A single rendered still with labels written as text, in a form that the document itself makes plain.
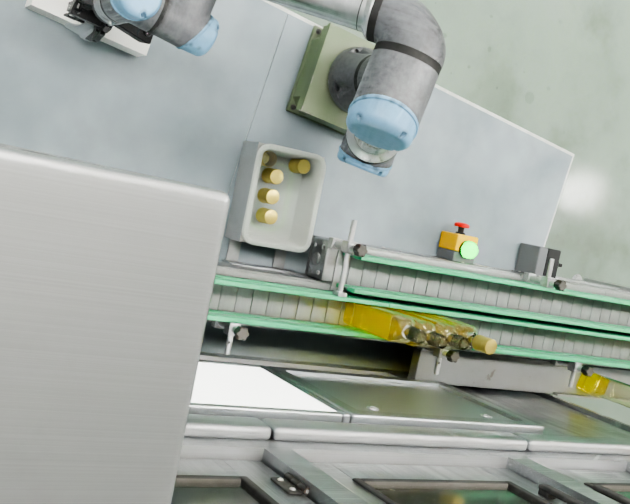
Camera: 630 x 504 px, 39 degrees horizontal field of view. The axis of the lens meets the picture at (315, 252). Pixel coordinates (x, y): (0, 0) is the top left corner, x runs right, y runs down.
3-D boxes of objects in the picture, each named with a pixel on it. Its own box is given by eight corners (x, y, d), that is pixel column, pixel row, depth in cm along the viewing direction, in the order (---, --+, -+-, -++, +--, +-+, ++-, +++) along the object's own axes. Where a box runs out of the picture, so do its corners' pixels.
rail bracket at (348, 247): (317, 289, 201) (346, 299, 190) (332, 215, 200) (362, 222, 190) (328, 290, 203) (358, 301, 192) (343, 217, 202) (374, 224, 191)
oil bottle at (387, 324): (341, 322, 206) (394, 344, 188) (346, 298, 206) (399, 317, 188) (361, 324, 209) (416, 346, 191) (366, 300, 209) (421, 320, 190)
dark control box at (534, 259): (512, 270, 247) (534, 275, 240) (518, 242, 247) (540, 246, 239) (534, 274, 251) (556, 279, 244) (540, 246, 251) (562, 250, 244)
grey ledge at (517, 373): (392, 371, 227) (418, 384, 218) (399, 337, 227) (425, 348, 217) (641, 395, 276) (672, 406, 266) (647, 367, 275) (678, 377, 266)
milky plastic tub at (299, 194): (224, 237, 203) (241, 243, 195) (243, 139, 201) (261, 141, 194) (291, 249, 211) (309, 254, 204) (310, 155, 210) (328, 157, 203)
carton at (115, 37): (34, -23, 175) (41, -26, 170) (146, 29, 187) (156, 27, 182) (24, 7, 175) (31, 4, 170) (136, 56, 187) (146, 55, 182)
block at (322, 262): (303, 275, 207) (318, 281, 201) (311, 235, 207) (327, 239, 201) (316, 277, 209) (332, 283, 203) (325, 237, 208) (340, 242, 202)
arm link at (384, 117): (408, 121, 197) (448, 61, 142) (383, 185, 196) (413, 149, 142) (357, 101, 197) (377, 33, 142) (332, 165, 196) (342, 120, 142)
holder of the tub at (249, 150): (220, 260, 203) (234, 266, 197) (243, 140, 202) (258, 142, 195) (285, 270, 212) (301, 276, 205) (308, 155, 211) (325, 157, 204)
